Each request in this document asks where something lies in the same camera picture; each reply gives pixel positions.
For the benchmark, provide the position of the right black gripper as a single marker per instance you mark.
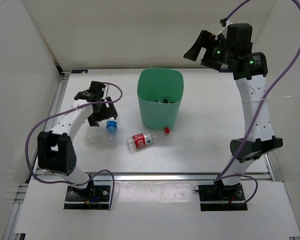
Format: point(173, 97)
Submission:
point(204, 40)

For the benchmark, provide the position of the green plastic bin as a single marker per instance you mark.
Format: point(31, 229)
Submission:
point(159, 84)

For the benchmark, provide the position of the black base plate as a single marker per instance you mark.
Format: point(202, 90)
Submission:
point(94, 197)
point(212, 199)

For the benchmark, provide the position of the small pepsi bottle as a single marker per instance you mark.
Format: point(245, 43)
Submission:
point(165, 101)

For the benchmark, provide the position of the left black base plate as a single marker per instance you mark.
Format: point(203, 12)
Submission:
point(94, 197)

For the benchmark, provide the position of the red label plastic bottle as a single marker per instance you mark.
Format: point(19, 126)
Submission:
point(142, 140)

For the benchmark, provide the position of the clear unlabelled plastic bottle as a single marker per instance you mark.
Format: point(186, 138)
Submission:
point(95, 135)

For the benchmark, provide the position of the blue label water bottle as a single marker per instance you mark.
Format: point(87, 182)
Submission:
point(111, 131)

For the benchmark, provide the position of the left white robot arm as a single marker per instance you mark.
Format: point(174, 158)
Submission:
point(56, 152)

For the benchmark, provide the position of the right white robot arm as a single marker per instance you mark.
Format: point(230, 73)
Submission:
point(249, 71)

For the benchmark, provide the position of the aluminium rail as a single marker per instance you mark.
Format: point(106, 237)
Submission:
point(169, 177)

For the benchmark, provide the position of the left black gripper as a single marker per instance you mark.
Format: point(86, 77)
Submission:
point(109, 112)

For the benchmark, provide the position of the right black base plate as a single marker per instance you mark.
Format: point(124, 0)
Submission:
point(212, 199)

